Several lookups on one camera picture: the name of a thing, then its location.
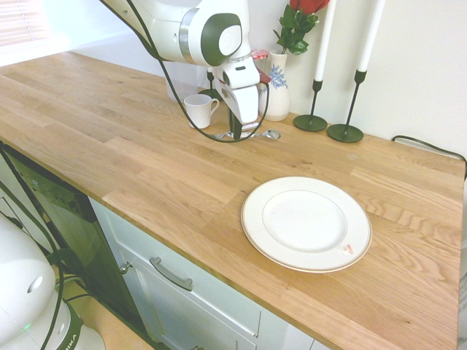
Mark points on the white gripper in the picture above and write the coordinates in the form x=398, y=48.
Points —
x=246, y=105

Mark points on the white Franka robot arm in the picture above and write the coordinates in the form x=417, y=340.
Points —
x=171, y=33

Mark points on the white gold-rimmed plate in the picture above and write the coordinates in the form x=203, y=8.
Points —
x=304, y=222

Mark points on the white ceramic mug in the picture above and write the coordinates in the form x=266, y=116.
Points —
x=198, y=111

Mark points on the white vase with blue print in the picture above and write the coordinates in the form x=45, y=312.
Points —
x=279, y=105

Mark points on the glass jar red checkered lid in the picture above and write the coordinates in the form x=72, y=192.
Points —
x=259, y=54

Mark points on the short black candle holder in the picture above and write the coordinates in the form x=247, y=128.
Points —
x=310, y=123

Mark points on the tall black candle holder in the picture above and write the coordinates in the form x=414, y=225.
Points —
x=344, y=133

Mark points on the red rose with leaves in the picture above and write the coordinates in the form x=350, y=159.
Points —
x=297, y=22

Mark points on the tall white candle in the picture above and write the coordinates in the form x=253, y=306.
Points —
x=370, y=36
x=324, y=43

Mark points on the silver cabinet knob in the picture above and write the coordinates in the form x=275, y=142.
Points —
x=126, y=269

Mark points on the dark dishwasher front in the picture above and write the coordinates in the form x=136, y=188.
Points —
x=73, y=218

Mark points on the white cabinet drawer front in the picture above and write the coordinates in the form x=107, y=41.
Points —
x=204, y=310

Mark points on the window blind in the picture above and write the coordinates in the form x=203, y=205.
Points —
x=18, y=25

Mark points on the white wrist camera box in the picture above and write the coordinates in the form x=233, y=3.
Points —
x=242, y=74

